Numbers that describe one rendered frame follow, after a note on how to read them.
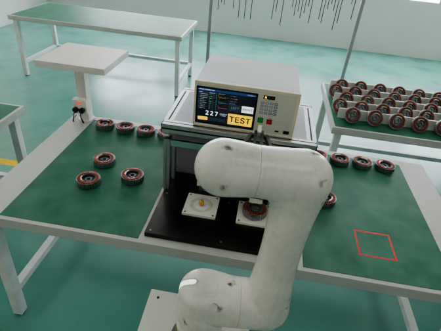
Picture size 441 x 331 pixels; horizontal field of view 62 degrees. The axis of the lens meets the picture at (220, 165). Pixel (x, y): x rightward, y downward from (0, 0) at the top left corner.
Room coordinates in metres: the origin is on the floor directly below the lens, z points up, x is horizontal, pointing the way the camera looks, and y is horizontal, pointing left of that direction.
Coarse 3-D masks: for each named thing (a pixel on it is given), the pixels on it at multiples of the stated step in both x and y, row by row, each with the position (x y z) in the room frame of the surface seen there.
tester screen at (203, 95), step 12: (204, 96) 1.45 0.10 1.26; (216, 96) 1.45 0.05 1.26; (228, 96) 1.44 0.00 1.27; (240, 96) 1.44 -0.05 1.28; (252, 96) 1.43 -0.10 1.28; (204, 108) 1.45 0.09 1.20; (216, 108) 1.45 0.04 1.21; (228, 108) 1.44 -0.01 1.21; (204, 120) 1.45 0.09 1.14; (252, 120) 1.43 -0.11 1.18
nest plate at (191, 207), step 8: (192, 200) 1.34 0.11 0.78; (208, 200) 1.35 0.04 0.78; (216, 200) 1.36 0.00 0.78; (184, 208) 1.28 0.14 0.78; (192, 208) 1.29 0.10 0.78; (200, 208) 1.29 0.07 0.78; (208, 208) 1.30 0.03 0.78; (216, 208) 1.30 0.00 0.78; (200, 216) 1.24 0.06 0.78; (208, 216) 1.24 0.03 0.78
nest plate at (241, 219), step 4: (240, 204) 1.35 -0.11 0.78; (240, 208) 1.32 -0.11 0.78; (240, 212) 1.29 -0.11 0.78; (240, 216) 1.27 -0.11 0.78; (236, 220) 1.24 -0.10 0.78; (240, 220) 1.24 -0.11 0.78; (244, 220) 1.24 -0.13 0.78; (248, 220) 1.25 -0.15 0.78; (252, 220) 1.25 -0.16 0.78; (264, 220) 1.26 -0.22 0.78; (244, 224) 1.23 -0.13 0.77; (248, 224) 1.22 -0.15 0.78; (252, 224) 1.22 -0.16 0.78; (256, 224) 1.23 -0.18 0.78; (260, 224) 1.23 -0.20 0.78; (264, 224) 1.23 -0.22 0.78
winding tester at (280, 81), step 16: (208, 64) 1.67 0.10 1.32; (224, 64) 1.70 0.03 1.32; (240, 64) 1.72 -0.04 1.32; (256, 64) 1.75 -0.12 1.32; (272, 64) 1.77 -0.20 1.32; (288, 64) 1.80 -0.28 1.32; (208, 80) 1.46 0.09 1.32; (224, 80) 1.49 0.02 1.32; (240, 80) 1.51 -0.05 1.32; (256, 80) 1.53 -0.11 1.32; (272, 80) 1.55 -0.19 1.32; (288, 80) 1.57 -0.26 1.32; (272, 96) 1.43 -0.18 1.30; (288, 96) 1.42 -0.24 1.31; (256, 112) 1.43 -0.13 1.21; (272, 112) 1.43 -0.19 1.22; (288, 112) 1.42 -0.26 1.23; (224, 128) 1.44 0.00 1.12; (240, 128) 1.44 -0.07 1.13; (256, 128) 1.43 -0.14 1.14; (272, 128) 1.42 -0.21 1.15; (288, 128) 1.42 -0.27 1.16
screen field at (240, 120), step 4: (228, 116) 1.44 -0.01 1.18; (232, 116) 1.44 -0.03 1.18; (236, 116) 1.44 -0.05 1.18; (240, 116) 1.44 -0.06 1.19; (244, 116) 1.44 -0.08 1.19; (248, 116) 1.43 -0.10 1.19; (228, 120) 1.44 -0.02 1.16; (232, 120) 1.44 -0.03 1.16; (236, 120) 1.44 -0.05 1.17; (240, 120) 1.44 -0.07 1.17; (244, 120) 1.44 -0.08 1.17; (248, 120) 1.43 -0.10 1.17; (232, 124) 1.44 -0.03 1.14; (236, 124) 1.44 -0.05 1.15; (240, 124) 1.44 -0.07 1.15; (244, 124) 1.44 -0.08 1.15; (248, 124) 1.43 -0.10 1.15
